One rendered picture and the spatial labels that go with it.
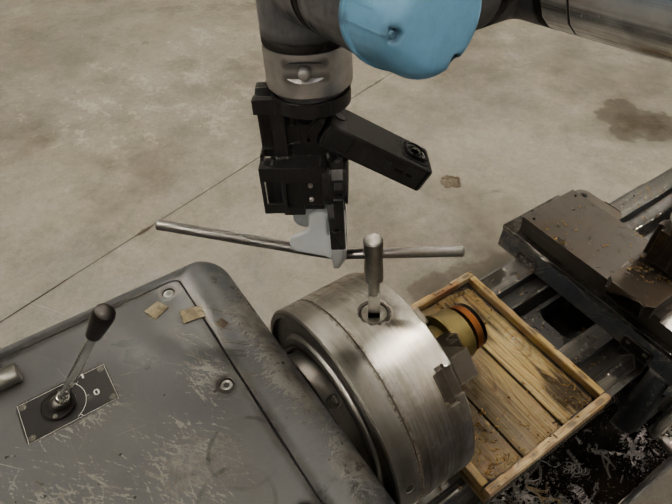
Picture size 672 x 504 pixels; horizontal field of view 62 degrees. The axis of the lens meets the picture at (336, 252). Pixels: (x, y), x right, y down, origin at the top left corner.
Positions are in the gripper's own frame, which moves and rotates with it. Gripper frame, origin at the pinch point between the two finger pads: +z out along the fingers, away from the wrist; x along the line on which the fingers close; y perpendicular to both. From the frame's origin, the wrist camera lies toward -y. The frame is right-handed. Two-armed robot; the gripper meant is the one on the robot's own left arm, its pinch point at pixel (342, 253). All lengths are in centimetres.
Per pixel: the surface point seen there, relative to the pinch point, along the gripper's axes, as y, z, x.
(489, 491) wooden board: -21.2, 44.7, 6.6
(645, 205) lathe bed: -73, 47, -67
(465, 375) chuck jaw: -14.8, 17.1, 4.5
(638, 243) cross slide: -59, 37, -41
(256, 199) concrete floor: 50, 120, -170
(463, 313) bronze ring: -17.1, 22.1, -10.2
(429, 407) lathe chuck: -9.7, 15.5, 9.9
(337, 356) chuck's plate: 0.9, 10.4, 6.4
